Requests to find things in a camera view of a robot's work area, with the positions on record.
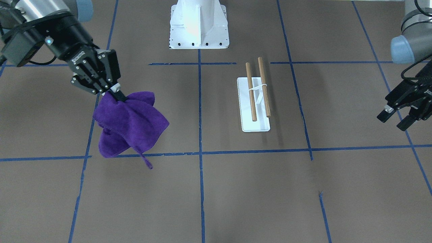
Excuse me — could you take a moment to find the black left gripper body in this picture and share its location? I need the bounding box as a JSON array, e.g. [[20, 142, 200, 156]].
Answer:
[[385, 61, 431, 120]]

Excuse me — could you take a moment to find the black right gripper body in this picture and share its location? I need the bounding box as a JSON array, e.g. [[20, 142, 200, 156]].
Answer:
[[44, 13, 121, 94]]

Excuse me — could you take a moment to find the purple towel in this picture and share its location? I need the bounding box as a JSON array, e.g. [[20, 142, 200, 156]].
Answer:
[[93, 91, 169, 169]]

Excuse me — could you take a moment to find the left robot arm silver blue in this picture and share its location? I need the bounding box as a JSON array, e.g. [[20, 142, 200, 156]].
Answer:
[[377, 0, 432, 131]]

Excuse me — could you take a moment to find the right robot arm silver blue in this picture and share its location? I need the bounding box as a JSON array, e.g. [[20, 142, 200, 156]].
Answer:
[[1, 0, 127, 102]]

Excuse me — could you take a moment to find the white wooden towel rack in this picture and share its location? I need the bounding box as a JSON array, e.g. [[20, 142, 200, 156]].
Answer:
[[237, 57, 271, 133]]

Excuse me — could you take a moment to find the brown paper table cover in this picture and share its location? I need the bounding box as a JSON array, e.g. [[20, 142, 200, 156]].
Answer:
[[0, 0, 432, 243]]

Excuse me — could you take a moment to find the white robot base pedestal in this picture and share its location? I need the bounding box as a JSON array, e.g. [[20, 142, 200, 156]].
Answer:
[[169, 0, 230, 50]]

